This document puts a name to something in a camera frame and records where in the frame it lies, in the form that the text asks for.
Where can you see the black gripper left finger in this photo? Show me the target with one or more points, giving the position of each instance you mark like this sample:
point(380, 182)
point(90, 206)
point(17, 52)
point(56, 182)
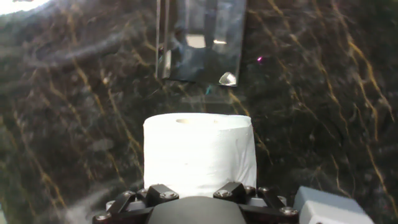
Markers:
point(124, 205)

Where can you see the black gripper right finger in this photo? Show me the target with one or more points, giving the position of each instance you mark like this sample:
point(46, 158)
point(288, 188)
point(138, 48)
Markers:
point(267, 202)

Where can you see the white toilet paper roll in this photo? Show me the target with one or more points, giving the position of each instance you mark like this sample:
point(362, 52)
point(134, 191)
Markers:
point(199, 155)

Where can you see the white box green push button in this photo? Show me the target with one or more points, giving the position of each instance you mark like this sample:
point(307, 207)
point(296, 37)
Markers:
point(326, 208)

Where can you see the black marble pattern mat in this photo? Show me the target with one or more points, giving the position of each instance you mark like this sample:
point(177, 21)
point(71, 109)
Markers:
point(326, 124)

